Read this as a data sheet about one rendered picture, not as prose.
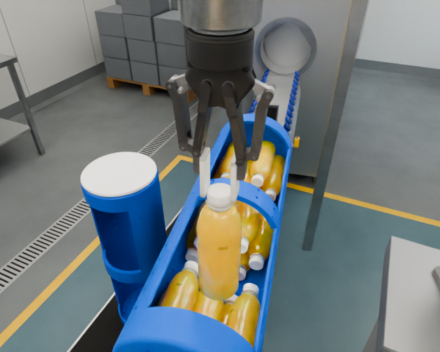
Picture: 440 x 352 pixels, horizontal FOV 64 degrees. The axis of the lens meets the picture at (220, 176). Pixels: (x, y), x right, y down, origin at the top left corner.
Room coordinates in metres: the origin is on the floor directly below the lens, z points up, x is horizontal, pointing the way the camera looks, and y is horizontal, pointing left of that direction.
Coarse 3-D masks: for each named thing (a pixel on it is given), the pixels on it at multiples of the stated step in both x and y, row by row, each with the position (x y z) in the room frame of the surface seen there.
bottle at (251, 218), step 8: (240, 208) 0.73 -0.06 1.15; (248, 208) 0.72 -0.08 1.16; (240, 216) 0.70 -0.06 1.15; (248, 216) 0.69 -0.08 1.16; (256, 216) 0.71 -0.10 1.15; (248, 224) 0.67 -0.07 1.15; (256, 224) 0.68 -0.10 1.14; (248, 232) 0.65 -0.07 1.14; (256, 232) 0.66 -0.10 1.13; (248, 240) 0.63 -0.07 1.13
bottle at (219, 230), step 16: (208, 208) 0.40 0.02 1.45; (224, 208) 0.39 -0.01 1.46; (208, 224) 0.38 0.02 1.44; (224, 224) 0.37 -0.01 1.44; (240, 224) 0.39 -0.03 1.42; (208, 240) 0.37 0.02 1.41; (224, 240) 0.37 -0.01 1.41; (240, 240) 0.39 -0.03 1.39; (208, 256) 0.37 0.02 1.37; (224, 256) 0.36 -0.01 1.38; (208, 272) 0.37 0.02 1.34; (224, 272) 0.36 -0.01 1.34; (208, 288) 0.36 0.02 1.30; (224, 288) 0.36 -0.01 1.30
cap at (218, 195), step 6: (210, 186) 0.41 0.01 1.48; (216, 186) 0.41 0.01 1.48; (222, 186) 0.41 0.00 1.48; (228, 186) 0.41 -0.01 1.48; (210, 192) 0.40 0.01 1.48; (216, 192) 0.40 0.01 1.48; (222, 192) 0.40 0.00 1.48; (228, 192) 0.40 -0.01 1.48; (210, 198) 0.39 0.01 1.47; (216, 198) 0.39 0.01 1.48; (222, 198) 0.39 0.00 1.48; (228, 198) 0.39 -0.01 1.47; (210, 204) 0.39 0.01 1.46; (216, 204) 0.39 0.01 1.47; (222, 204) 0.38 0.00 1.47; (228, 204) 0.39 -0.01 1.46
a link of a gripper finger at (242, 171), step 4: (248, 148) 0.40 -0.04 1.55; (244, 152) 0.39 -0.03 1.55; (248, 152) 0.39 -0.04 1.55; (260, 152) 0.39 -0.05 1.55; (248, 156) 0.39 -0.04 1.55; (248, 160) 0.39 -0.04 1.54; (244, 164) 0.39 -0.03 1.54; (240, 168) 0.39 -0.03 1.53; (244, 168) 0.39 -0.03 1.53; (240, 172) 0.39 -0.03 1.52; (244, 172) 0.39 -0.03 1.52; (240, 176) 0.39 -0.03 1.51; (244, 176) 0.39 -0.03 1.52; (240, 180) 0.39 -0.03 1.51
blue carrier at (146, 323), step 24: (216, 144) 1.02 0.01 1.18; (288, 144) 1.07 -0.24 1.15; (216, 168) 1.08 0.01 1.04; (288, 168) 0.98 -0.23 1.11; (192, 192) 0.77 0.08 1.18; (240, 192) 0.70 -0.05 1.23; (264, 192) 0.74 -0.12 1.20; (192, 216) 0.80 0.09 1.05; (264, 216) 0.67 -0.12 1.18; (168, 240) 0.58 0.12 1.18; (168, 264) 0.49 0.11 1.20; (264, 264) 0.64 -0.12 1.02; (144, 288) 0.45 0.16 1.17; (240, 288) 0.60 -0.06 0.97; (264, 288) 0.48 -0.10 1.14; (144, 312) 0.38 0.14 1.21; (168, 312) 0.36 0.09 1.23; (192, 312) 0.36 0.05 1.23; (264, 312) 0.42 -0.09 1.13; (120, 336) 0.35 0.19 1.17; (144, 336) 0.32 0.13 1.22; (168, 336) 0.32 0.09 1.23; (192, 336) 0.32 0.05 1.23; (216, 336) 0.32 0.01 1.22; (240, 336) 0.34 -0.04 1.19
